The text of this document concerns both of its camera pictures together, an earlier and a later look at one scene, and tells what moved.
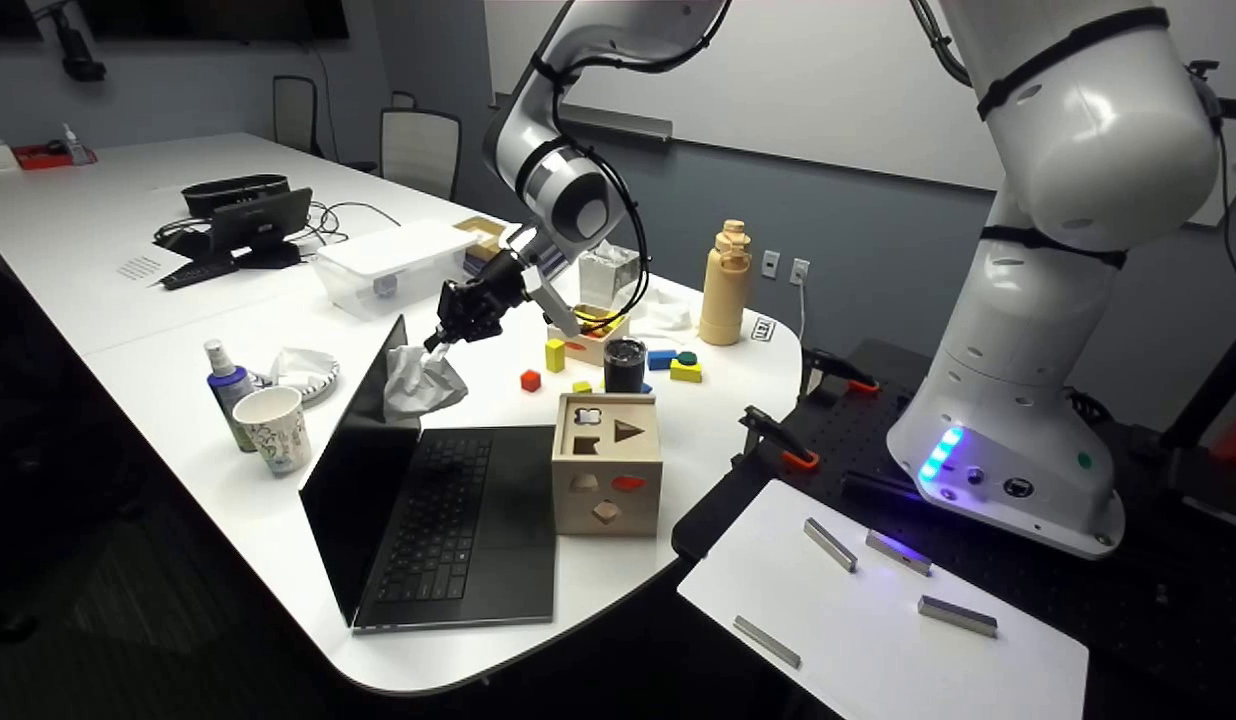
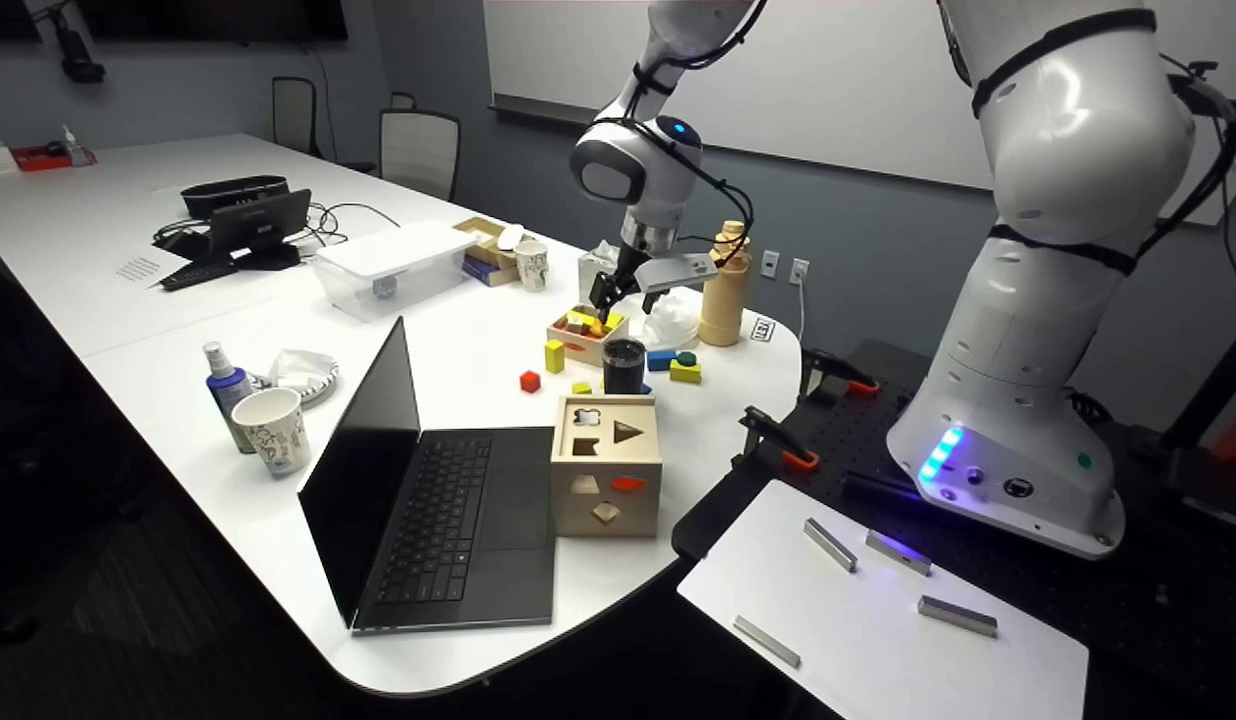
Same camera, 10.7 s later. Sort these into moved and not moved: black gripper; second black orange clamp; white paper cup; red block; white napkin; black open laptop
Moved: black gripper; white napkin
Not moved: red block; white paper cup; second black orange clamp; black open laptop
